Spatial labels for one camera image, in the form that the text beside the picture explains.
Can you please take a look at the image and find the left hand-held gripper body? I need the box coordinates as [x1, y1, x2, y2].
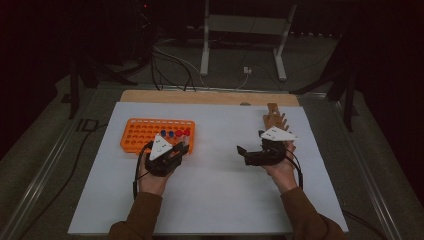
[144, 133, 183, 178]

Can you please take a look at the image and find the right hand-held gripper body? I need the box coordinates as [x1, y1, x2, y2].
[244, 125, 299, 167]

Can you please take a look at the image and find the orange test tube rack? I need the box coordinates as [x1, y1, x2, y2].
[119, 118, 196, 156]

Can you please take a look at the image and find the person's left hand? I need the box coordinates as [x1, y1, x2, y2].
[138, 156, 176, 197]

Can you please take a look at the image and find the person's right hand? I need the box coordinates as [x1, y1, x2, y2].
[264, 141, 298, 194]

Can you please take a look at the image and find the white table mat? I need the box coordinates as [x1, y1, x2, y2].
[67, 101, 349, 236]

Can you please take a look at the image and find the black tripod stand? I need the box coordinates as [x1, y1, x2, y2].
[68, 56, 138, 120]
[289, 33, 360, 133]

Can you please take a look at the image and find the white metal stand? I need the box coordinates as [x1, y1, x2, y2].
[199, 0, 298, 82]

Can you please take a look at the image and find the dark equipment with red light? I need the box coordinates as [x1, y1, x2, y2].
[133, 0, 155, 64]

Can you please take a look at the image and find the left hand-held gripper cable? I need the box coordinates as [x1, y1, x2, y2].
[132, 143, 154, 201]

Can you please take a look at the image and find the hand-held gripper cable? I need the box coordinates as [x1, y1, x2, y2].
[284, 149, 386, 240]
[132, 143, 154, 201]

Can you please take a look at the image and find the right hand-held gripper cable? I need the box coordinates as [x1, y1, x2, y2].
[284, 149, 386, 240]

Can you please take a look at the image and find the white cable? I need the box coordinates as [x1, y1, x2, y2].
[153, 44, 250, 92]

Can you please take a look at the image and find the metal frame rail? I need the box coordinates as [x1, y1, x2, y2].
[0, 88, 98, 240]
[328, 96, 404, 240]
[96, 83, 331, 98]

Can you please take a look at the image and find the black cable bundle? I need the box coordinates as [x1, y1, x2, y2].
[149, 46, 198, 93]

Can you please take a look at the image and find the black floor cable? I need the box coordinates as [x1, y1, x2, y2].
[16, 123, 109, 240]

